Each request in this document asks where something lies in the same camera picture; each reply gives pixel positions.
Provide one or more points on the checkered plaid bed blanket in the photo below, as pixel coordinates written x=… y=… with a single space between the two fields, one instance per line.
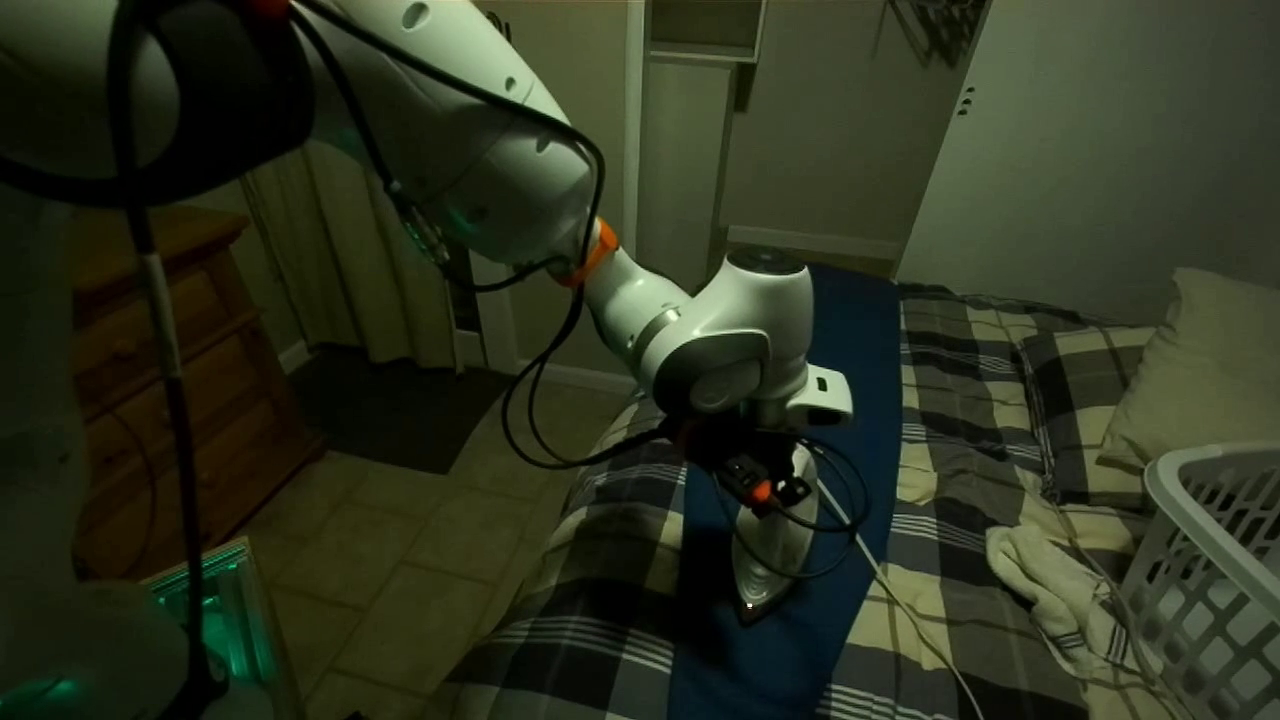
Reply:
x=939 y=632

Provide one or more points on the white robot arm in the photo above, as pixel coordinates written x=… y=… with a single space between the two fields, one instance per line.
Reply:
x=145 y=102

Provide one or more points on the white laundry basket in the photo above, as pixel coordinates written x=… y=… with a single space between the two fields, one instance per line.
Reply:
x=1203 y=589

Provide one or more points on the white closet door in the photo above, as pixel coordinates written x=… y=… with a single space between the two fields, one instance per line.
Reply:
x=1099 y=147

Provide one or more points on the blue ironing cloth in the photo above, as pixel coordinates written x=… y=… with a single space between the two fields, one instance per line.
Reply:
x=789 y=662

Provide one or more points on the cream crumpled cloth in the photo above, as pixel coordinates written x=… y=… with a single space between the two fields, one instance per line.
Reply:
x=1068 y=603

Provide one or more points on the cream pillow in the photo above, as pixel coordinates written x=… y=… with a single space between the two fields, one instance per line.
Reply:
x=1206 y=376

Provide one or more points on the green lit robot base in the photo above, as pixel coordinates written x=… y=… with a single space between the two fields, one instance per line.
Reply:
x=214 y=626

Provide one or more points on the dark floor rug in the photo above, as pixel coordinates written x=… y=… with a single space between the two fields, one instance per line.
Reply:
x=392 y=412

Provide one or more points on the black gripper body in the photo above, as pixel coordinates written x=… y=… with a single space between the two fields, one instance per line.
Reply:
x=757 y=466

